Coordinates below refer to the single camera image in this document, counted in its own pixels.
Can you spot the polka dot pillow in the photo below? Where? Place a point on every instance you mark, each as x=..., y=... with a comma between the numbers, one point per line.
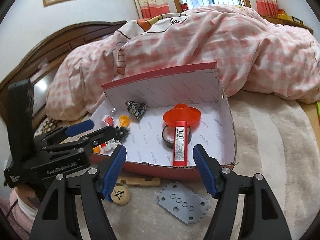
x=47, y=125

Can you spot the wooden side cabinet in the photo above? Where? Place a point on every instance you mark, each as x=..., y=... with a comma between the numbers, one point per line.
x=275, y=20

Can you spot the orange plastic hat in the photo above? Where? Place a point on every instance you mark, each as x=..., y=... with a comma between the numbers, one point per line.
x=182, y=112

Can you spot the orange green toy pieces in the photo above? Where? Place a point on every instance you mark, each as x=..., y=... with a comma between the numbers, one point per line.
x=318, y=110

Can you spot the round wooden chess piece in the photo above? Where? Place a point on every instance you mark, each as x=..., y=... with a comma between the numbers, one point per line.
x=120, y=195

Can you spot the yellow box on cabinet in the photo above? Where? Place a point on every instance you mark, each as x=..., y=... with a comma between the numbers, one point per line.
x=283, y=15

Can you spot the black white patterned pyramid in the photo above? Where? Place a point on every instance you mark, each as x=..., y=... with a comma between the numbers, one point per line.
x=136, y=109

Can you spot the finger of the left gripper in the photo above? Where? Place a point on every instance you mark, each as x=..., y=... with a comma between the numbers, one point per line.
x=92, y=139
x=72, y=129

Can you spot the beige fleece blanket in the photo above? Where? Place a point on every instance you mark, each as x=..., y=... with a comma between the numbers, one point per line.
x=275, y=138

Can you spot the orange translucent toy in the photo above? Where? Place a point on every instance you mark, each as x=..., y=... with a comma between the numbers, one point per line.
x=124, y=121

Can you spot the red cardboard box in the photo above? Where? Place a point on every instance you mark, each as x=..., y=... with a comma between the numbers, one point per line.
x=196, y=85

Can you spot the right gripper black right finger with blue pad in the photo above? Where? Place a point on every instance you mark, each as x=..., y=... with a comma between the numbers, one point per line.
x=262, y=217

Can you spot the red cylindrical battery tube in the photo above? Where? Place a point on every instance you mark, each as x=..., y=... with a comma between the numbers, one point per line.
x=180, y=144

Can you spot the small bottle red label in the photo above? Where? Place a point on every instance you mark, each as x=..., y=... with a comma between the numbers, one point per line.
x=107, y=119

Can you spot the orange ball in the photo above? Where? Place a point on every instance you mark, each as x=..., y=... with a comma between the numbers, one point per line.
x=96, y=149

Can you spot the wooden notched block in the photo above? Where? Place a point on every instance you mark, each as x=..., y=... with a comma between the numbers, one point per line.
x=139, y=181

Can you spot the grey metal perforated plate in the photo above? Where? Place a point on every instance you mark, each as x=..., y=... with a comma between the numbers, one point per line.
x=184, y=204

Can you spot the brown wooden headboard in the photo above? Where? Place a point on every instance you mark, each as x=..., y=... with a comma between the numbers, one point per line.
x=47, y=55

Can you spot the pink sleeve forearm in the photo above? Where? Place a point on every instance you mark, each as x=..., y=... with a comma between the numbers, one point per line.
x=21, y=216

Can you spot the roll of tape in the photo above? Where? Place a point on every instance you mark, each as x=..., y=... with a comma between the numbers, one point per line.
x=168, y=136

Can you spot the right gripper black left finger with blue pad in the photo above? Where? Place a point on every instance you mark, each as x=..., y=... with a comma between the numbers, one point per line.
x=57, y=216

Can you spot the pink checkered duvet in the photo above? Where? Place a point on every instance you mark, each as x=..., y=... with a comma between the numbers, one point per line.
x=251, y=54

